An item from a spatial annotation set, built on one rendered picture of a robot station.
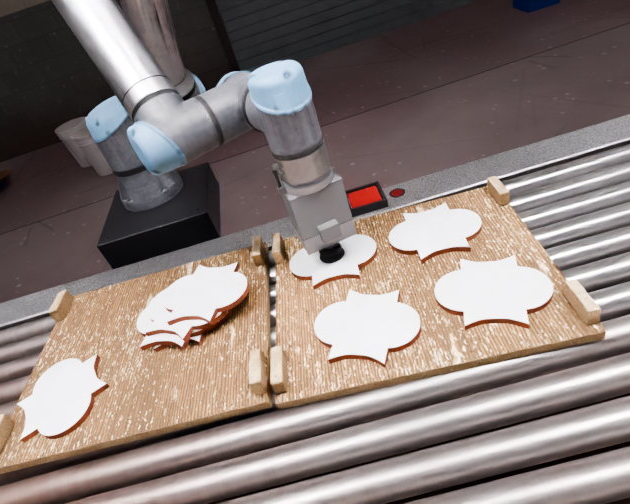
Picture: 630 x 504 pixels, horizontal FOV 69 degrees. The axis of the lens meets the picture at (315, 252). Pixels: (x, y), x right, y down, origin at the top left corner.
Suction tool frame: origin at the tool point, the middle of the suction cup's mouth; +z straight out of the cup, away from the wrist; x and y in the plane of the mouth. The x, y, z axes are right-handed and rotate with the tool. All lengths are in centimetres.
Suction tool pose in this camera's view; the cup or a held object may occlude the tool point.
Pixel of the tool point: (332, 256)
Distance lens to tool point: 76.7
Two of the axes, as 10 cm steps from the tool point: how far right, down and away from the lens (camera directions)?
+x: -3.3, -5.2, 7.9
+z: 2.6, 7.5, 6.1
